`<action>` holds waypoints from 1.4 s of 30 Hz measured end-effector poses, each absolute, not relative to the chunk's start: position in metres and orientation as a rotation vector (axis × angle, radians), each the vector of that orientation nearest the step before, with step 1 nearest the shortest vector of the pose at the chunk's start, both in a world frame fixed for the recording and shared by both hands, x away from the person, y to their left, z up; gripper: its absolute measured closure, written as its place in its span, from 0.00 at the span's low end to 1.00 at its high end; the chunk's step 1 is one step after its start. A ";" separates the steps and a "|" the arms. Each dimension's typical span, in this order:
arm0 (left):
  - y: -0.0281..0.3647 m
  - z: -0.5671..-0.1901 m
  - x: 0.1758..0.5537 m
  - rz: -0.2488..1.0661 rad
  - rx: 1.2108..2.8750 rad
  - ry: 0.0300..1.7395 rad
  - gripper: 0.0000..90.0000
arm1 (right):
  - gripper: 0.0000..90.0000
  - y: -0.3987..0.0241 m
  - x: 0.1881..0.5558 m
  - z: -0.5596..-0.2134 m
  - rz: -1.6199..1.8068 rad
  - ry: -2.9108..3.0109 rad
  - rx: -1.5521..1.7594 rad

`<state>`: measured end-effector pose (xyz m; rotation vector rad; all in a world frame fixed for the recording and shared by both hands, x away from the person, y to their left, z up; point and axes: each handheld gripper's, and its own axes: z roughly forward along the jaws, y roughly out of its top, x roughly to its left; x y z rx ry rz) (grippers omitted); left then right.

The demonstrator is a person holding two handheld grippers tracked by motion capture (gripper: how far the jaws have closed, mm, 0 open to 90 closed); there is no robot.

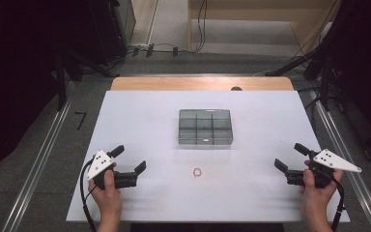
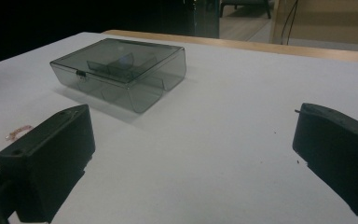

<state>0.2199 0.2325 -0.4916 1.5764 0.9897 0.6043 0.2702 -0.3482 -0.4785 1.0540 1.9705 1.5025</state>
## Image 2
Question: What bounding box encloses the clear grey plastic compartment box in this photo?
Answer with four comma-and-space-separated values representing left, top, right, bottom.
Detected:
49, 37, 187, 114

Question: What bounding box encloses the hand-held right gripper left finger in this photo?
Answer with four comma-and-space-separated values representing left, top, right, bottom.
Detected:
0, 104, 96, 224

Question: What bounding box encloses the black hanging cable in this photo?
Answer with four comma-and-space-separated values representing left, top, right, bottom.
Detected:
281, 0, 300, 46

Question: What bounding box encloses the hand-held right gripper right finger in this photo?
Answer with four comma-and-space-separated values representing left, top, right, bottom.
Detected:
292, 103, 358, 218

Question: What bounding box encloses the dark bench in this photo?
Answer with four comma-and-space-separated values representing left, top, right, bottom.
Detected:
219, 0, 273, 20

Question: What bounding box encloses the thin pink chain bracelet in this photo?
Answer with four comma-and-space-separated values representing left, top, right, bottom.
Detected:
5, 124, 34, 142

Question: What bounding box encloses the black cabinet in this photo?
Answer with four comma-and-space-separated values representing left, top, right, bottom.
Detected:
180, 0, 221, 39

